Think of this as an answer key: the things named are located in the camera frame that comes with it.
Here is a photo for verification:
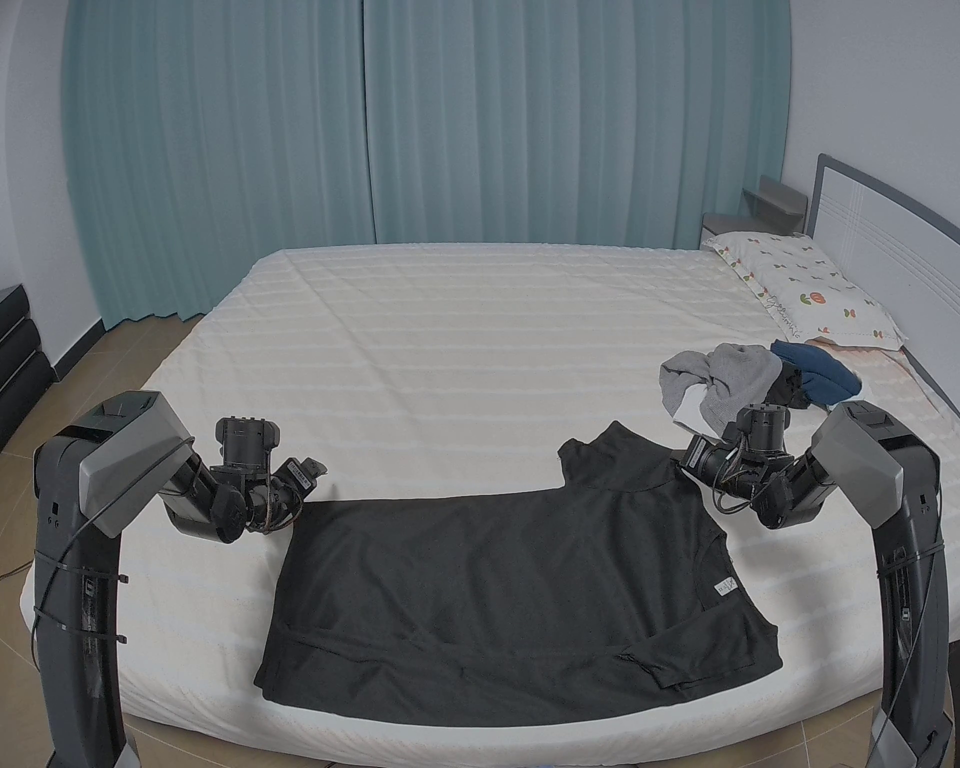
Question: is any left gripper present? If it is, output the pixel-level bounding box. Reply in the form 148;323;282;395
267;483;309;527

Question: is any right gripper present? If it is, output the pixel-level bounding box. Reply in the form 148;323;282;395
705;446;741;498

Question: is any black T-shirt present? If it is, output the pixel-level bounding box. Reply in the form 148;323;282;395
252;419;786;728

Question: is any pile of clothes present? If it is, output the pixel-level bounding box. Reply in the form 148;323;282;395
657;339;865;438

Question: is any bed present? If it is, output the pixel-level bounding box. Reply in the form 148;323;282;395
15;152;960;753

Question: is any white printed pillow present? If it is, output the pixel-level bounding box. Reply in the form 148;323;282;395
700;230;910;353

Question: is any grey bedside table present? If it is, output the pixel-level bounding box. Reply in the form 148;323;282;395
701;175;810;238

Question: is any black chest of drawers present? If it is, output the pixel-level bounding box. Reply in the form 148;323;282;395
0;282;55;444

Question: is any blue-green curtain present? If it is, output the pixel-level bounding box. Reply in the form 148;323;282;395
60;0;378;333
363;0;794;250

